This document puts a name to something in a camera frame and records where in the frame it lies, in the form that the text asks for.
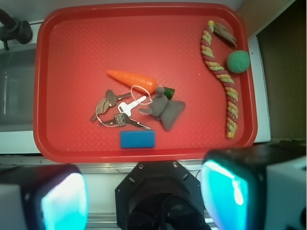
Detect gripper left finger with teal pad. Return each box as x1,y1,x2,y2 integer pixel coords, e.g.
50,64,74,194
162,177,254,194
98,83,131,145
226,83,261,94
0,164,89,230

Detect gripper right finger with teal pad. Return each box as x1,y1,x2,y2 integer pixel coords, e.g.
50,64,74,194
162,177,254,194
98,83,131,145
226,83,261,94
200,144,307,230

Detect orange plastic carrot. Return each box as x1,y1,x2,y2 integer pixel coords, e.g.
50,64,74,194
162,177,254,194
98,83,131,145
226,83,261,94
106,70,161,94

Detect blue rectangular block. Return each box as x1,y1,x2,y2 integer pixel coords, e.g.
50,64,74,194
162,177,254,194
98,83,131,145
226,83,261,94
120,130,155,149

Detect bunch of metal keys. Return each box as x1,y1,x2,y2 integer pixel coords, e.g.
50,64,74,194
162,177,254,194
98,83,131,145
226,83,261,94
90,90,151,130

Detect grey plush mouse toy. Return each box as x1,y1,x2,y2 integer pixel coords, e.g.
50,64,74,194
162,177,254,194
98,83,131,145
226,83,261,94
130,85,186,131

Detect green textured ball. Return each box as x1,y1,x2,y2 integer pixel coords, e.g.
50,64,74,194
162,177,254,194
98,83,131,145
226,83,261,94
226,50,250,73

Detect red plastic tray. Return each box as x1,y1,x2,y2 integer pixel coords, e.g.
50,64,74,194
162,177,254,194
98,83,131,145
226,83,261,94
34,3,258,163

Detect grey sink basin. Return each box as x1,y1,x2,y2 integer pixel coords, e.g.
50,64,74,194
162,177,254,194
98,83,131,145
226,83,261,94
0,45,36,132

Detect brown wooden wedge piece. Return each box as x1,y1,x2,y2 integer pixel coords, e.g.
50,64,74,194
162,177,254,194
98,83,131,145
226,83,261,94
213,23,237,48

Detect grey sink faucet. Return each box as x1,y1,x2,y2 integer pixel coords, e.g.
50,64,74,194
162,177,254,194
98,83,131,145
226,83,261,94
0,9,33,51

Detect twisted red yellow rope toy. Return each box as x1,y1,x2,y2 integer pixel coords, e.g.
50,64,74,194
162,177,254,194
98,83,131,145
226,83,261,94
201,20,239,139

